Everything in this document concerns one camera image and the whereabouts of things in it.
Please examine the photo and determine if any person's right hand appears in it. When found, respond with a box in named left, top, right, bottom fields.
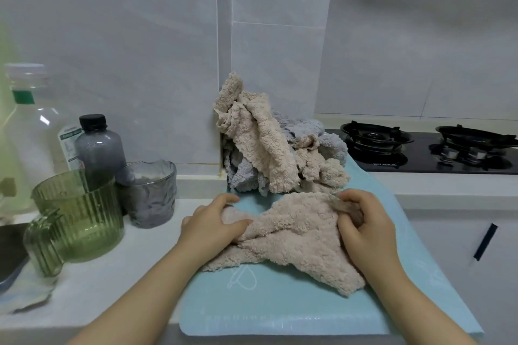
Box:
left=336, top=189, right=400, bottom=277

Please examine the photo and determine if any person's left hand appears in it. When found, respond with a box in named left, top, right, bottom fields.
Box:
left=177, top=194, right=254, bottom=262

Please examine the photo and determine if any beige fluffy towel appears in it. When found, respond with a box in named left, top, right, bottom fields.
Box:
left=213, top=71, right=351, bottom=196
left=201, top=192, right=367, bottom=298

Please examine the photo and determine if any person's left forearm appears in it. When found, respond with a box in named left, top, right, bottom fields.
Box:
left=67, top=244, right=207, bottom=345

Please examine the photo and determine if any person's right forearm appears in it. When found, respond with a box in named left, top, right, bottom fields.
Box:
left=362, top=260, right=480, bottom=345

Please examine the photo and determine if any grey-blue fluffy towel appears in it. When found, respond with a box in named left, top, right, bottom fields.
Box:
left=224, top=146, right=270, bottom=196
left=272, top=111, right=349, bottom=168

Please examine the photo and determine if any black burner grate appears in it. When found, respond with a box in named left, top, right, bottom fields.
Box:
left=340, top=121, right=415, bottom=154
left=435, top=125, right=518, bottom=166

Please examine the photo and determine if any black glass gas stove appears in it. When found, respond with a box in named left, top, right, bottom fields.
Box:
left=326, top=120, right=518, bottom=175

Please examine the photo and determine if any light teal mat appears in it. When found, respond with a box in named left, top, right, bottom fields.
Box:
left=178, top=158, right=485, bottom=337

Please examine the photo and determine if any crumpled beige fluffy towel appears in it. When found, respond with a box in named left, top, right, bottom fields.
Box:
left=213, top=71, right=351, bottom=196

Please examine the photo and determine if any grey textured glass cup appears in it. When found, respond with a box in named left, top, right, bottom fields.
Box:
left=115, top=160, right=177, bottom=229

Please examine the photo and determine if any large green ribbed glass cup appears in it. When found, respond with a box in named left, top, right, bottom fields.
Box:
left=31, top=169, right=125, bottom=264

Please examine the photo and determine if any dark grey bottle black cap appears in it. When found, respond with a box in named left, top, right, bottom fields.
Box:
left=74, top=114, right=127, bottom=192

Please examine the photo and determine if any white cabinet door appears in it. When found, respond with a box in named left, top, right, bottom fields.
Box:
left=398, top=206, right=518, bottom=345

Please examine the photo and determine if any small green ribbed glass cup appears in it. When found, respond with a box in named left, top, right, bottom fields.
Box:
left=23, top=208, right=66, bottom=278

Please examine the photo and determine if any large clear plastic bottle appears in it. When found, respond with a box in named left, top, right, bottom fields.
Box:
left=0, top=63, right=83, bottom=214

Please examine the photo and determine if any dark sink basin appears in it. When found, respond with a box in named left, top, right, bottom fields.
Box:
left=0, top=223, right=30, bottom=291

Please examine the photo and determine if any black cabinet handle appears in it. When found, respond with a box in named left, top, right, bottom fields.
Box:
left=473, top=223, right=499, bottom=263

